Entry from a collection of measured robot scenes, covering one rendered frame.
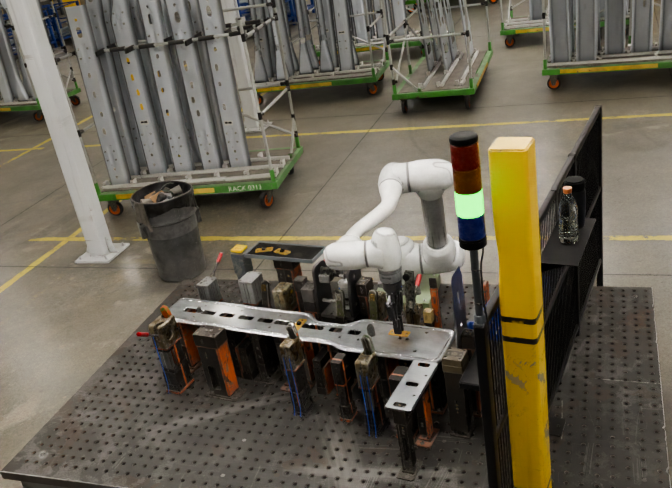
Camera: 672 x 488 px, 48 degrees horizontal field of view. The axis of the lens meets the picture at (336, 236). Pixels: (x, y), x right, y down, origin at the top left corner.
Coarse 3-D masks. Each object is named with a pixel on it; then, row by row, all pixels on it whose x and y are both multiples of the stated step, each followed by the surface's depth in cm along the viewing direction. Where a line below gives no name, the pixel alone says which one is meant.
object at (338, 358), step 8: (336, 360) 294; (344, 360) 296; (336, 368) 293; (344, 368) 295; (336, 376) 295; (344, 376) 296; (336, 384) 297; (344, 384) 296; (344, 392) 298; (344, 400) 300; (352, 400) 304; (344, 408) 303; (352, 408) 304; (344, 416) 304; (352, 416) 305; (352, 424) 302
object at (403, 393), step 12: (420, 360) 283; (408, 372) 278; (420, 372) 276; (432, 372) 275; (420, 384) 270; (396, 396) 266; (408, 396) 265; (420, 396) 265; (396, 408) 260; (408, 408) 259
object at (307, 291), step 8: (304, 288) 332; (312, 288) 331; (304, 296) 333; (312, 296) 331; (304, 304) 335; (312, 304) 333; (312, 312) 336; (320, 320) 339; (312, 328) 341; (320, 328) 339; (312, 344) 345; (320, 344) 343
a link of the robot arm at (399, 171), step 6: (384, 168) 328; (390, 168) 326; (396, 168) 324; (402, 168) 323; (384, 174) 323; (390, 174) 321; (396, 174) 321; (402, 174) 321; (408, 174) 322; (402, 180) 321; (408, 180) 321; (378, 186) 325; (402, 186) 322; (408, 186) 323; (402, 192) 325; (408, 192) 327
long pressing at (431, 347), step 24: (216, 312) 341; (240, 312) 338; (264, 312) 334; (288, 312) 331; (312, 336) 310; (336, 336) 307; (360, 336) 304; (384, 336) 302; (408, 336) 299; (432, 336) 296; (408, 360) 286; (432, 360) 282
